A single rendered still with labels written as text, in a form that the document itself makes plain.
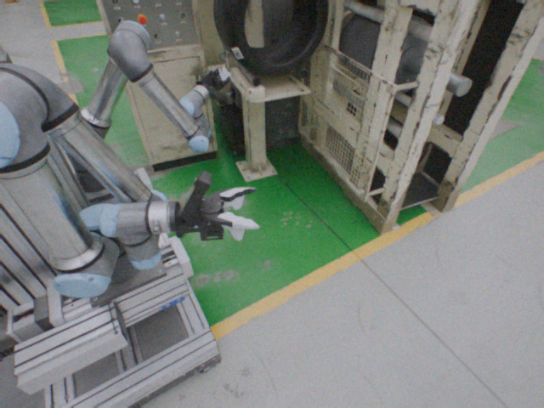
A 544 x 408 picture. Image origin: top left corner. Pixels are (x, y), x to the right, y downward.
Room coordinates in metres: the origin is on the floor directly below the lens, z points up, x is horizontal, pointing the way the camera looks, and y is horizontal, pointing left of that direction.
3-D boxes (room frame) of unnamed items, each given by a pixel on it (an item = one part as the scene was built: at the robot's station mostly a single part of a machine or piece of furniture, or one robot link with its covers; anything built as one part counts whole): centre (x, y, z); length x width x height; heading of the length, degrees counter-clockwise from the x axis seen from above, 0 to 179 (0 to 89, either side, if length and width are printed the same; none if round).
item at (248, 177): (2.11, 0.14, 0.02); 0.27 x 0.27 x 0.04; 22
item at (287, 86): (1.88, 0.03, 0.80); 0.37 x 0.36 x 0.02; 112
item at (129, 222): (0.52, 0.33, 1.04); 0.11 x 0.08 x 0.09; 95
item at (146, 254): (0.54, 0.33, 0.94); 0.11 x 0.08 x 0.11; 5
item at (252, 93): (1.83, 0.16, 0.83); 0.36 x 0.09 x 0.06; 22
